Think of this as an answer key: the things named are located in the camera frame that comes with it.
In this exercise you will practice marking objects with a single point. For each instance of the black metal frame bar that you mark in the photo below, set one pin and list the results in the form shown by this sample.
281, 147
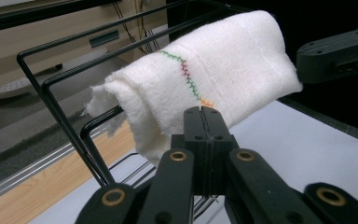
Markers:
28, 17

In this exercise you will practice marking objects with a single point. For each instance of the grey chair base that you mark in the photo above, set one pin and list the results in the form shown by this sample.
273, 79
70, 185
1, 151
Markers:
12, 88

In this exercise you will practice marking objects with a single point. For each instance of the wooden table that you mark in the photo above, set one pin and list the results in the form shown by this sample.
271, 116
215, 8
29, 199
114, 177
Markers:
43, 193

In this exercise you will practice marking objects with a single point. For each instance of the aluminium floor rail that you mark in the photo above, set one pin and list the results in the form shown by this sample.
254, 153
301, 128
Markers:
28, 174

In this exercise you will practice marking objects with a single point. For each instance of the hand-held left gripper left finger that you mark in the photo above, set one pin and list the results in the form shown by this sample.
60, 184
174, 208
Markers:
194, 130

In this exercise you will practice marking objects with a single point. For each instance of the white towel with coloured stitching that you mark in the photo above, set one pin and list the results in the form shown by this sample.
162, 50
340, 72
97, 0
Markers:
230, 71

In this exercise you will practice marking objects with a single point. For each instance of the white table mat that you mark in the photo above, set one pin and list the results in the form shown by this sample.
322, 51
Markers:
307, 149

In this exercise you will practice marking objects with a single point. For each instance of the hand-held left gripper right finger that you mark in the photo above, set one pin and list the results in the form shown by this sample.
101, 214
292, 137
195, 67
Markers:
219, 130

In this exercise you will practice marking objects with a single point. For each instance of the light wooden desk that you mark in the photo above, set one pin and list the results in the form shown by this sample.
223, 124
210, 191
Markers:
74, 28

